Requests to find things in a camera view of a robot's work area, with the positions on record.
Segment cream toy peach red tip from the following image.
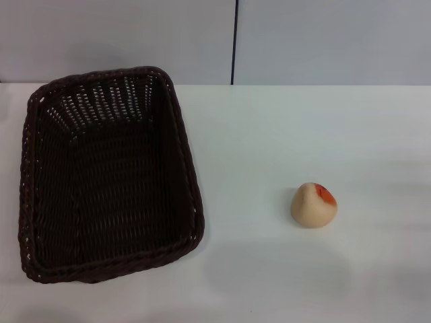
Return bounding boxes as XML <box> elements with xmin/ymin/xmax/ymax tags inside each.
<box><xmin>291</xmin><ymin>181</ymin><xmax>338</xmax><ymax>229</ymax></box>

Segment dark brown woven basket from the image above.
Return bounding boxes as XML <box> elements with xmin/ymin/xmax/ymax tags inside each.
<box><xmin>17</xmin><ymin>65</ymin><xmax>207</xmax><ymax>285</ymax></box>

